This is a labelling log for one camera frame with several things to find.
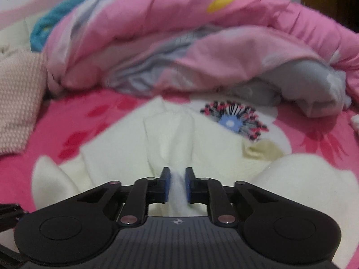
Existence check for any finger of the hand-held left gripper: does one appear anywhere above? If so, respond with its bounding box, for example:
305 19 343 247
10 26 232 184
0 203 28 223

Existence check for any pink checked pillow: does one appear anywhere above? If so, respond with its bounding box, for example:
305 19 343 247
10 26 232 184
0 52 48 156

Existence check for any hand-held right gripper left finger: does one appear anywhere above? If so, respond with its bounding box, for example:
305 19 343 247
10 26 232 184
70 167 171 227

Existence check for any pink floral blanket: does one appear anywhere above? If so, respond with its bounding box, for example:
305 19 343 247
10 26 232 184
0 90 359 269

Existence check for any pink and grey quilt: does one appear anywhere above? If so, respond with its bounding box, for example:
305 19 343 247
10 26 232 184
42 0 359 118

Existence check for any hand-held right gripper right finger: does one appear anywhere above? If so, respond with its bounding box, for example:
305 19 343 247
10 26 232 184
184 167 284 227

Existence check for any pink and white headboard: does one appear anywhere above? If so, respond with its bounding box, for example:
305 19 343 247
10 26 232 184
0 0 70 59

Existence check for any cream fleece garment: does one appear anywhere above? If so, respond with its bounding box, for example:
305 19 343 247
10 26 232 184
31 97 357 269

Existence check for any brown wooden door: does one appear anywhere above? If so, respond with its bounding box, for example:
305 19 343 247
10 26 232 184
300 0 359 34

